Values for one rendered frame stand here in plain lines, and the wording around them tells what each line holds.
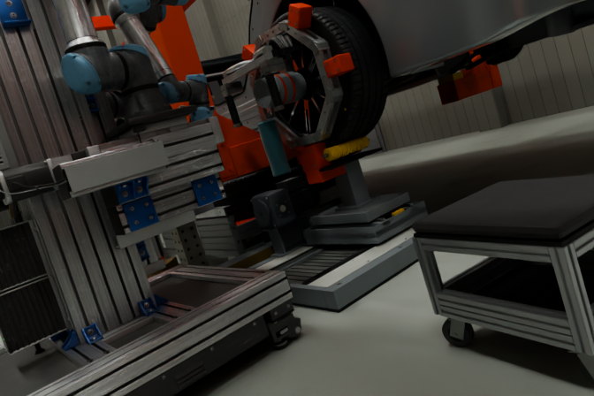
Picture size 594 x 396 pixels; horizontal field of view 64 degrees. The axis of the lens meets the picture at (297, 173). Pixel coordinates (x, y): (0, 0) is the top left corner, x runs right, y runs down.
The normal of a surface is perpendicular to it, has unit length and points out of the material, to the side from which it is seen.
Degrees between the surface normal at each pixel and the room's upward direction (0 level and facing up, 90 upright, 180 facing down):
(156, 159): 90
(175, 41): 90
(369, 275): 90
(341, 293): 90
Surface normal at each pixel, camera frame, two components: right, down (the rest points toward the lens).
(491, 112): -0.74, 0.28
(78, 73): -0.53, 0.37
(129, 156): 0.60, -0.13
